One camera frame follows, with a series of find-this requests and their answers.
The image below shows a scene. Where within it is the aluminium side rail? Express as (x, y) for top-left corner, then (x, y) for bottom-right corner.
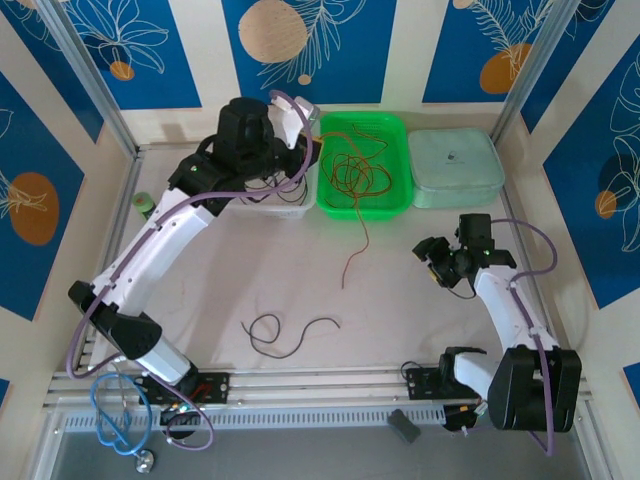
(94, 147), (146, 301)

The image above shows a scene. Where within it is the green capped black bottle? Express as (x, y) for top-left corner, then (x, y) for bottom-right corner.
(131, 191), (159, 221)

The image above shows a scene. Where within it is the grey slotted cable duct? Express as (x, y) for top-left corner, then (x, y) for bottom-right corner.
(59, 405), (446, 431)

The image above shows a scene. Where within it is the black right gripper wire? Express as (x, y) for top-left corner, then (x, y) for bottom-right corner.
(446, 277), (480, 301)

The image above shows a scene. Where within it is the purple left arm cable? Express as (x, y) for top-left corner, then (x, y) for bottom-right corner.
(64, 89), (316, 454)

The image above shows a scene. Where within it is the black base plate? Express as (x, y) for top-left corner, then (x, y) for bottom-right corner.
(403, 363), (496, 401)
(139, 372), (231, 406)

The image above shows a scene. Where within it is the blue cable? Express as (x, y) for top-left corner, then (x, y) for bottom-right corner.
(89, 372), (154, 459)

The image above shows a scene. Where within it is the aluminium frame post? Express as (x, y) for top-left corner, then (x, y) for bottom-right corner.
(489, 0), (569, 144)
(34, 0), (141, 159)

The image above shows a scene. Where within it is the green plastic basket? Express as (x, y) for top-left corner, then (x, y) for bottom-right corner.
(318, 112), (414, 223)

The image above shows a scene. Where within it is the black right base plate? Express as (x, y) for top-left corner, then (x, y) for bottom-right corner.
(403, 363), (496, 401)

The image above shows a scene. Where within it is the dark grey sponge block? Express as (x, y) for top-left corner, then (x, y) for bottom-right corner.
(387, 408), (421, 445)

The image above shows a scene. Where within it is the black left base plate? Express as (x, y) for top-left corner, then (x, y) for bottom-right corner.
(139, 372), (231, 406)

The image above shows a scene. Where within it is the pale green lidded container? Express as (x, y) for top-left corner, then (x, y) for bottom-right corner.
(407, 127), (506, 210)

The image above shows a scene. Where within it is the clear plastic tray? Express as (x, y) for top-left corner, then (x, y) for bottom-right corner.
(222, 114), (321, 221)

